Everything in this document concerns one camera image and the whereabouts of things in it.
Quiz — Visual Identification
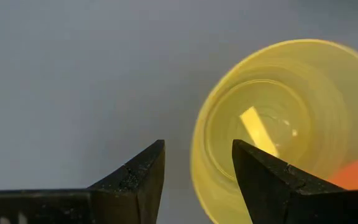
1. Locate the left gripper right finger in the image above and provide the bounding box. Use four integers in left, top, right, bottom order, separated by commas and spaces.
231, 139, 358, 224

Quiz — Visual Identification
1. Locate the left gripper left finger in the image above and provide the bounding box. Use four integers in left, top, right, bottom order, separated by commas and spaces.
0, 139, 167, 224

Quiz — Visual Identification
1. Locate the yellow plastic cup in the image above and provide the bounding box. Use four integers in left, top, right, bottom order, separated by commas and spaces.
190, 38, 358, 224

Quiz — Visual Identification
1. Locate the blue table mat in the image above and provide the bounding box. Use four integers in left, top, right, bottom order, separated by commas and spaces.
0, 0, 358, 224

